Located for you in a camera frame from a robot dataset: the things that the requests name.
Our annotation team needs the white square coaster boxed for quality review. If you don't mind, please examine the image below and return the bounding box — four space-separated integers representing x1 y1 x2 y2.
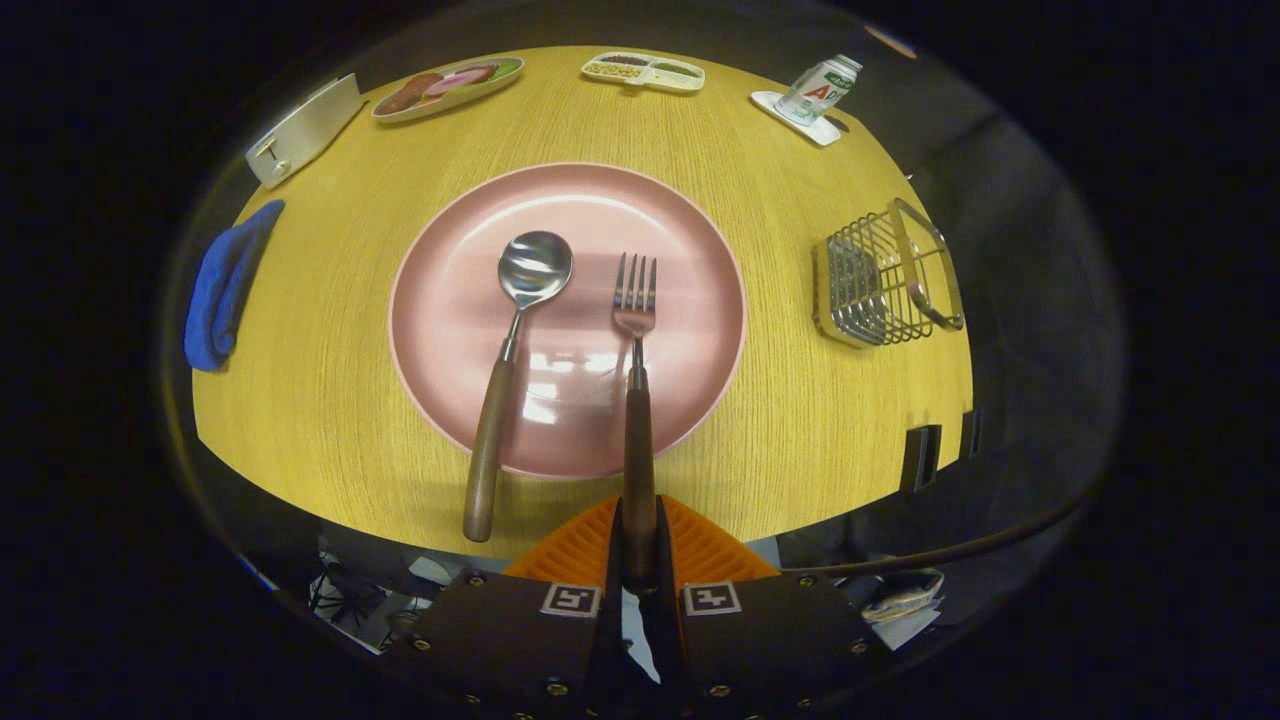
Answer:
751 91 843 147

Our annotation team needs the pink ham slice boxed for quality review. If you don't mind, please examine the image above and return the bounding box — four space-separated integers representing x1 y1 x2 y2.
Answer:
424 66 498 98

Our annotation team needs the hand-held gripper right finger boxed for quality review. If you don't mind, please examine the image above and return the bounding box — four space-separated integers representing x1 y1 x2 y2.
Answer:
650 495 881 720

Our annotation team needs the wooden handled metal spoon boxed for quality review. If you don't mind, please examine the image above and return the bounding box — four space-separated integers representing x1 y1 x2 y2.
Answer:
462 231 575 543

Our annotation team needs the oval white food plate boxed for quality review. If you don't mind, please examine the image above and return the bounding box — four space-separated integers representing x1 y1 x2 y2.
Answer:
371 56 526 124

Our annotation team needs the metal wire basket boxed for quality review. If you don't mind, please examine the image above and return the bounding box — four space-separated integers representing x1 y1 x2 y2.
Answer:
812 198 966 349

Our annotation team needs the pink round plate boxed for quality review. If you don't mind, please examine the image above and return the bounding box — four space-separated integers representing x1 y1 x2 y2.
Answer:
388 162 748 481

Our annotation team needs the wooden handled metal fork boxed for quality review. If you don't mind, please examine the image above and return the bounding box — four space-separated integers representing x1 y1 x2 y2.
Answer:
612 252 659 591

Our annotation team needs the white toaster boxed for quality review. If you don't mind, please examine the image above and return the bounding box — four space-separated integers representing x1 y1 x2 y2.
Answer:
245 73 364 190

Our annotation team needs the blue cloth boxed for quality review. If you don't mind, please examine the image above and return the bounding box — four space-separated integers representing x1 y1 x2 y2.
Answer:
183 199 286 373

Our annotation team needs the beige cloth bundle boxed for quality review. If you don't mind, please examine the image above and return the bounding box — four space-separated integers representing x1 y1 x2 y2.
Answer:
860 570 946 626

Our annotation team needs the white drink bottle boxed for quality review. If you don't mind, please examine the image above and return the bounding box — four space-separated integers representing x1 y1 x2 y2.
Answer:
775 54 863 127

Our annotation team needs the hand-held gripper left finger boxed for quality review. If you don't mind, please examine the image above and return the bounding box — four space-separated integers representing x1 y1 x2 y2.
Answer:
400 497 626 720

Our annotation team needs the brown meat slice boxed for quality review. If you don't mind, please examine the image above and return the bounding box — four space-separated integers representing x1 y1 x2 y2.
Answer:
378 72 443 115

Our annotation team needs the white divided bean dish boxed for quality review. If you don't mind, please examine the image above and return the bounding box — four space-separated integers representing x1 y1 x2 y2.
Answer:
581 51 706 95

